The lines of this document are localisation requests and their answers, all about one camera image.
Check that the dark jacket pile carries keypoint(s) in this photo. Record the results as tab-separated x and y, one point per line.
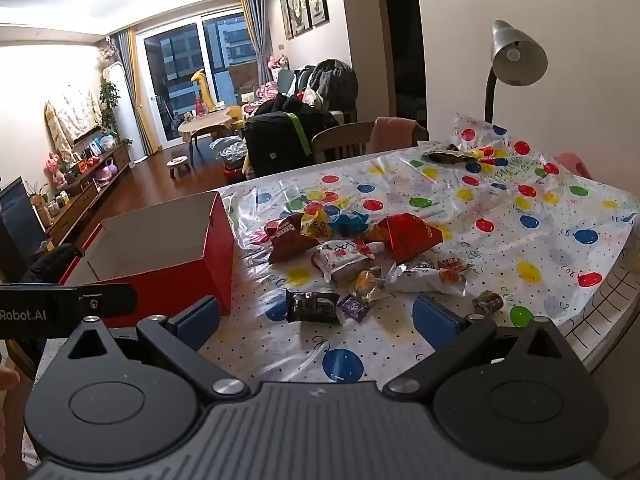
336	83

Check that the small purple candy wrapper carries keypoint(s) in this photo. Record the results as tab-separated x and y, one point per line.
354	307

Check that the red cardboard box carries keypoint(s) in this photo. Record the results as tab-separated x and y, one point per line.
172	254

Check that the blue snack bag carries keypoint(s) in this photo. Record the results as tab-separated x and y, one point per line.
348	225

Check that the dark blue small fridge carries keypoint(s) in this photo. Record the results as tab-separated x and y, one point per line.
20	219

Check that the balloon print plastic tablecloth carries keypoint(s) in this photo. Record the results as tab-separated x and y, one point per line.
547	241

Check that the brown cookie snack bag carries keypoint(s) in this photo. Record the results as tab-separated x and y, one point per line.
287	239

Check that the round coffee table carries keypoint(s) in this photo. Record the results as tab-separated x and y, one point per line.
206	124

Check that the grey desk lamp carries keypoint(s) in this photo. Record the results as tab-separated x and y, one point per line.
516	60

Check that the wooden dining chair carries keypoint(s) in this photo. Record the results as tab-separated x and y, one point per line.
340	142

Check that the white shrimp snack packet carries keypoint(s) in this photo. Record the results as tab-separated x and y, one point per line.
419	277

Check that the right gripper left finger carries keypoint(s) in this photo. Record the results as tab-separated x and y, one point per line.
173	344

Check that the person's right hand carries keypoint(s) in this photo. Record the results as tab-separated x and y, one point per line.
9	379

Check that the small brown round can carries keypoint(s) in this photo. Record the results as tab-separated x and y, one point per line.
487	303

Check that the yellow candy bag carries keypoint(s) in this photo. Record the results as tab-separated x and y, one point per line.
315	224

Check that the framed wall pictures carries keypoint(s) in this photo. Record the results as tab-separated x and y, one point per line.
300	16

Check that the orange jelly cup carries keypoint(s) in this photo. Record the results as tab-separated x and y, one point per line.
371	285

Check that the yellow giraffe toy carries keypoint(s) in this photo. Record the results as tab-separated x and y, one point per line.
199	78

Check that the red chip bag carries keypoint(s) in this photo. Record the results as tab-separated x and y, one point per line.
405	236

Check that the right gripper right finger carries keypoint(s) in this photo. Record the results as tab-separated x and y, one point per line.
458	343

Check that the wooden tv cabinet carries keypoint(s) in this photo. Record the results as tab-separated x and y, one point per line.
87	191

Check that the white strawberry drink pouch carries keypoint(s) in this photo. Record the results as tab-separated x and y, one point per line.
342	260

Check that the small white stool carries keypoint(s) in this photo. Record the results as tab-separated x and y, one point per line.
177	166

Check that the black jacket on chair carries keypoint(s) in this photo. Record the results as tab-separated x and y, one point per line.
51	267

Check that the green potted plant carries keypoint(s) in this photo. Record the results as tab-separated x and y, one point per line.
109	102

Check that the black snack bar wrapper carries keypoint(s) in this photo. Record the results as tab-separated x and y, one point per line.
317	307

